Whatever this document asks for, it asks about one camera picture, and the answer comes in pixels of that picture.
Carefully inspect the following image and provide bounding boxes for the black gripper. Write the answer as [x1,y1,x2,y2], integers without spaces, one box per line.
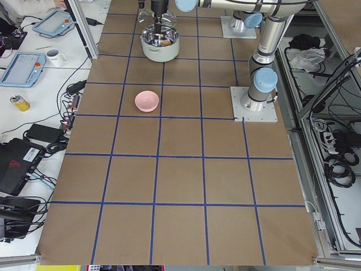
[151,0,169,40]

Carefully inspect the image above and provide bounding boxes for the glass pot lid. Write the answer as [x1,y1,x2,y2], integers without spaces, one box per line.
[138,8,177,32]

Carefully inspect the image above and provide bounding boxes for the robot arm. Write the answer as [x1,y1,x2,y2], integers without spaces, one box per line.
[175,1,309,112]
[228,10,263,34]

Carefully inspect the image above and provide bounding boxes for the mint green pot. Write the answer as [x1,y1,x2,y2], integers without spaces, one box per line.
[140,28,180,63]

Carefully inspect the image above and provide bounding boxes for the pink bowl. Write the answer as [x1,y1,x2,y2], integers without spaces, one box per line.
[134,90,159,112]

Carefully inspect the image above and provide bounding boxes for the upper teach pendant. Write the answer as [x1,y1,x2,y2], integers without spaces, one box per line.
[32,10,74,38]

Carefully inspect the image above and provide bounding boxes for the teach pendant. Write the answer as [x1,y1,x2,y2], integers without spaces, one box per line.
[32,10,74,38]
[1,52,46,88]

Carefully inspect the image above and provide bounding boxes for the power strip with plugs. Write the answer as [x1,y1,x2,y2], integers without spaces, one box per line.
[60,93,81,133]

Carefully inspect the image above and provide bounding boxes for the white mug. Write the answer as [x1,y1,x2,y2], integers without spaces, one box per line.
[46,49,68,68]

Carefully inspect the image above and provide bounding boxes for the lower teach pendant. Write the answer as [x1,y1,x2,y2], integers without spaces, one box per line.
[1,52,46,88]

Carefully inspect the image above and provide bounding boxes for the black cloth bundle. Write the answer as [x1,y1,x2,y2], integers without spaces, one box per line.
[289,34,320,50]

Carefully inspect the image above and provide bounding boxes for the black power brick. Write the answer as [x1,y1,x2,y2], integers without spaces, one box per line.
[23,124,64,143]

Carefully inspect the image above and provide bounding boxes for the white cloth bundle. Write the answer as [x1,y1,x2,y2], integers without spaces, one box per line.
[290,49,325,72]

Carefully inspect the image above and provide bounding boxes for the yellow drink can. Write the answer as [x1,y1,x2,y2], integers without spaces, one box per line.
[10,95,30,112]

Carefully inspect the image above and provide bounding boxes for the black red computer box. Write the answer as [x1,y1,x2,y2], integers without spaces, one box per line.
[1,138,46,196]

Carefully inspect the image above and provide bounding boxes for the black device bottom left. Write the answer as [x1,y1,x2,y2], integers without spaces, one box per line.
[1,196,40,243]

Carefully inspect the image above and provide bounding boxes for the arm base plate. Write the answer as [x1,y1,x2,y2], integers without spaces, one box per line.
[221,16,257,39]
[230,86,278,123]

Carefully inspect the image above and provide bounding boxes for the coiled black cables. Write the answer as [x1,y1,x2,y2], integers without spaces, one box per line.
[323,152,356,189]

